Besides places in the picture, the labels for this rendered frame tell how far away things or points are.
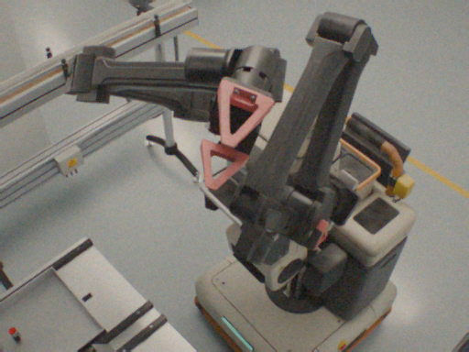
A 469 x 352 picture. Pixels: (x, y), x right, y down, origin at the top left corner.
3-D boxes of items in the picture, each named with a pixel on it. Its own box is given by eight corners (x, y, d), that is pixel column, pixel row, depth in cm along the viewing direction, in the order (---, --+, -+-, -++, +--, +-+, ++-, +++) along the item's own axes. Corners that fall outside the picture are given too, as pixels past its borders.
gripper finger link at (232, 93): (202, 123, 54) (226, 67, 60) (191, 159, 60) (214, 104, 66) (260, 146, 55) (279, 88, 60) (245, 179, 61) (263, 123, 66)
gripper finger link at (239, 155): (191, 158, 60) (214, 104, 65) (182, 187, 66) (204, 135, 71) (245, 178, 60) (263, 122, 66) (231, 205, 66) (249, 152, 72)
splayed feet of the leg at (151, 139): (196, 188, 277) (194, 170, 267) (141, 144, 302) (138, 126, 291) (206, 181, 281) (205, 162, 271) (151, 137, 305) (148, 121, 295)
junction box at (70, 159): (63, 176, 221) (59, 162, 214) (58, 170, 223) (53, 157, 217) (84, 163, 227) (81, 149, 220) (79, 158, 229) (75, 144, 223)
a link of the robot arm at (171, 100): (53, 49, 99) (46, 96, 100) (89, 45, 91) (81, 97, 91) (197, 84, 134) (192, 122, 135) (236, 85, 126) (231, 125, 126)
